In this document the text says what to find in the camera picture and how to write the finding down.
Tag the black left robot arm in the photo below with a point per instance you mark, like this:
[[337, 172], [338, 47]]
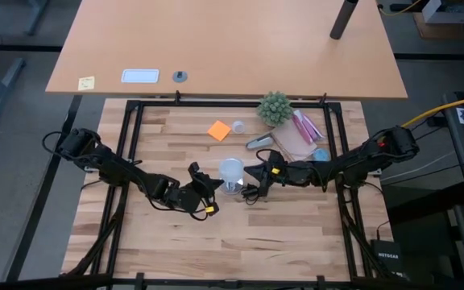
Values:
[[123, 173]]

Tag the orange sticky note pad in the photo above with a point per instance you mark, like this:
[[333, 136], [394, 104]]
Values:
[[218, 131]]

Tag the small clear plastic cup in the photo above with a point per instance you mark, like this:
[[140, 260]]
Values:
[[238, 127]]

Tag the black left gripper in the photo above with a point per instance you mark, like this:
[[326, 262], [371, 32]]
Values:
[[191, 197]]

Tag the white power strip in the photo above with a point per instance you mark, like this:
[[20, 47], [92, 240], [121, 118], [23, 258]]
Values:
[[89, 167]]

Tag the pink box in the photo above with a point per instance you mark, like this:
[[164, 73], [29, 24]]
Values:
[[301, 127]]

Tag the brown cardboard box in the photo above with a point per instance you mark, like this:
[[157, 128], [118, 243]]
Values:
[[437, 31]]

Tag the yellow sticky note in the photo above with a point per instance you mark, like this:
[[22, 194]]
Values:
[[86, 83]]

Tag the tan notebook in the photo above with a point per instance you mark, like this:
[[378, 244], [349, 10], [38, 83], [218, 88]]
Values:
[[290, 139]]

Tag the black Netgear router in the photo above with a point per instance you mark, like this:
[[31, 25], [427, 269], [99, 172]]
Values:
[[387, 255]]

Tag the green succulent plant in pot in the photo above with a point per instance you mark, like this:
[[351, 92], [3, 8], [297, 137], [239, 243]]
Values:
[[274, 108]]

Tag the light blue round lid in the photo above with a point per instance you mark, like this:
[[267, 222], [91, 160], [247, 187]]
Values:
[[320, 154]]

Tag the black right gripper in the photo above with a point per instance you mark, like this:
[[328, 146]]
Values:
[[282, 176]]

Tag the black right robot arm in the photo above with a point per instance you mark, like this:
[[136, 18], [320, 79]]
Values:
[[357, 161]]

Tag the white rectangular label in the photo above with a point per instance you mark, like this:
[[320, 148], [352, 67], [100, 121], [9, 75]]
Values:
[[140, 76]]

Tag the large tan desk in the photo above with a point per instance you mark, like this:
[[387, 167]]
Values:
[[232, 40]]

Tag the grey box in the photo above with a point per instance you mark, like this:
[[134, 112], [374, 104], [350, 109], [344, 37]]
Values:
[[445, 14]]

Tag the black aluminium table frame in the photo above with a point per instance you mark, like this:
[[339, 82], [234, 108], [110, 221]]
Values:
[[232, 104]]

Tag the chrome lamp socket base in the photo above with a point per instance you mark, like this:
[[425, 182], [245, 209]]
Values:
[[232, 189]]

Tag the grey stapler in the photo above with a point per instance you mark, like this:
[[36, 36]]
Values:
[[259, 142]]

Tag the pink and white packet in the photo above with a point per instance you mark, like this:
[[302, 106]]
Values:
[[314, 129]]

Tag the dark grey pole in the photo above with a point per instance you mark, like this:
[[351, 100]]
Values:
[[342, 20]]

